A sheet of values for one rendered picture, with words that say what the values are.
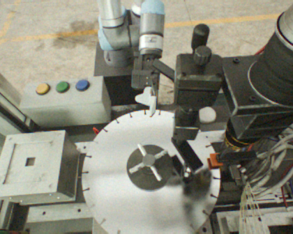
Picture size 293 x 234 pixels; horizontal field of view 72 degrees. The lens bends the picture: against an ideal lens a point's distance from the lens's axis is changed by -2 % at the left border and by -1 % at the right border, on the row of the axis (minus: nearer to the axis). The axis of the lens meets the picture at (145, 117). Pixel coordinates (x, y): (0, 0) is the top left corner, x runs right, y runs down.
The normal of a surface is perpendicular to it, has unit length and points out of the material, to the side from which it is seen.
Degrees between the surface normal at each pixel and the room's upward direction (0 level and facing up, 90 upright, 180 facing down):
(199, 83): 90
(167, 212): 0
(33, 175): 0
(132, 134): 0
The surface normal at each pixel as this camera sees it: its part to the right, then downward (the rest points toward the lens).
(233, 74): -0.05, -0.51
